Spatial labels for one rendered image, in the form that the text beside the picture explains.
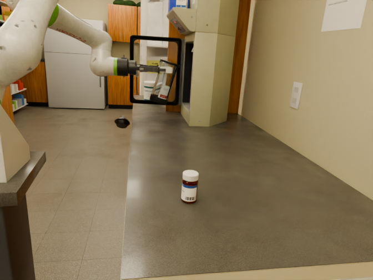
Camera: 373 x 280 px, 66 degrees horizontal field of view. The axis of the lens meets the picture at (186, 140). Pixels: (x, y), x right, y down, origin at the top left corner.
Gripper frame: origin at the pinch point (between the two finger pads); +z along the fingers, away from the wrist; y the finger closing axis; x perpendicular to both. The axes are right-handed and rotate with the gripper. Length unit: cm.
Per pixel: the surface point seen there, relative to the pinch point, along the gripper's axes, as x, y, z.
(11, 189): 28, -85, -47
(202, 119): 24.1, -13.6, 18.7
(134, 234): 28, -106, -14
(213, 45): -13.6, -13.6, 21.2
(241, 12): -35, 24, 46
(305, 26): -23, -37, 55
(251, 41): -18, 23, 54
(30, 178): 30, -74, -46
